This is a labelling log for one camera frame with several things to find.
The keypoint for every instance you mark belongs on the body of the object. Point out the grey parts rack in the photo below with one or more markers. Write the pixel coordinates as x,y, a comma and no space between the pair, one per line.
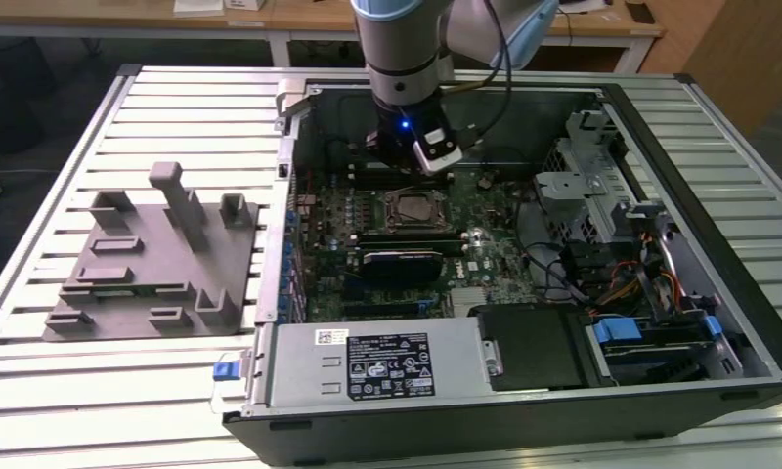
163,254

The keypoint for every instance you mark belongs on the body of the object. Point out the black expansion slot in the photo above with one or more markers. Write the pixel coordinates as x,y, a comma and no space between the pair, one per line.
380,310

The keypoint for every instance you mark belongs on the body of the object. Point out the white paper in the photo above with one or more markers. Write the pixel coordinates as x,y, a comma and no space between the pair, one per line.
199,6

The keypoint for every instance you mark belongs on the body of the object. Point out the blue plastic clip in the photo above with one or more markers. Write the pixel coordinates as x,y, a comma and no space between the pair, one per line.
712,327

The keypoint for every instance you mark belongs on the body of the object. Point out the hard disk in blue carrier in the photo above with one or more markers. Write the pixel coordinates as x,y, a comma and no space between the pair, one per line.
615,331

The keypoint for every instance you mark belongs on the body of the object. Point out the black RAM stick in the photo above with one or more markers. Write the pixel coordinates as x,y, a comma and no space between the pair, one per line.
410,248

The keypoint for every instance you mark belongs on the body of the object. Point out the metal drive cage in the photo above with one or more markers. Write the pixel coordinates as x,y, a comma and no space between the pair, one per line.
577,163

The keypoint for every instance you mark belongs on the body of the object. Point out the wooden desk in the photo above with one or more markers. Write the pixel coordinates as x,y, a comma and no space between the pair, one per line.
201,22

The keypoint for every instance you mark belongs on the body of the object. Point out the black phone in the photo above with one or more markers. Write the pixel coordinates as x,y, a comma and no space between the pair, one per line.
639,12

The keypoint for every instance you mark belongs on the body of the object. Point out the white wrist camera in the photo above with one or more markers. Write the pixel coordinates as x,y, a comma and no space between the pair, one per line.
439,156

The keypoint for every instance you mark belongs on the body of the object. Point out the CPU socket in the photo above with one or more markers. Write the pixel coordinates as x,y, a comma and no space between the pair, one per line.
386,210

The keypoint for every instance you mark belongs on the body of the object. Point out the grey power supply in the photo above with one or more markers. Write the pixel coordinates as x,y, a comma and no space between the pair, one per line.
299,361

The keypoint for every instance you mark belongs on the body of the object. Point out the green motherboard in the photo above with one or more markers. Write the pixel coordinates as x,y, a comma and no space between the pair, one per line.
495,288

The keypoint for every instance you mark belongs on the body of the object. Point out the small white box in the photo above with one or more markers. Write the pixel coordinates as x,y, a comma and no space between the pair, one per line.
244,4

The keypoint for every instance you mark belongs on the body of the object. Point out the black plastic shroud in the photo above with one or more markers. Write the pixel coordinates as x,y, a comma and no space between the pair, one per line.
534,342

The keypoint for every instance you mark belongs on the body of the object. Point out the blue case latch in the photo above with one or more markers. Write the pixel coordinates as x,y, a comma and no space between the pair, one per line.
227,370

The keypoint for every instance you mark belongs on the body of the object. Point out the silver heatsink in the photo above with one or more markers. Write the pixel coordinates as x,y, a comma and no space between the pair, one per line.
468,299

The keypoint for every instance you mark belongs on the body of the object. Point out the black graphics card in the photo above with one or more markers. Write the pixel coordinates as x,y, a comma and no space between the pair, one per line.
400,266

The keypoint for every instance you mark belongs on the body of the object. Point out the silver CPU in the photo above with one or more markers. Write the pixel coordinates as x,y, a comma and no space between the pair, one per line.
415,207

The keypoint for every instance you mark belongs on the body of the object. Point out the wooden cabinet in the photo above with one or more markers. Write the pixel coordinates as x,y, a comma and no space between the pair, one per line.
749,49

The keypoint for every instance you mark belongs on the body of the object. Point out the black PC case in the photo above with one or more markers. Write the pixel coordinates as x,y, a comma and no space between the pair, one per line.
430,435

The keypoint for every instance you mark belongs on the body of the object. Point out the green RAM stick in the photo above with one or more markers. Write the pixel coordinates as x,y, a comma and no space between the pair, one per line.
140,291

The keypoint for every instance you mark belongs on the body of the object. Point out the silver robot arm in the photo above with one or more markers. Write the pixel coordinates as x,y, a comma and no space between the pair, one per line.
398,54

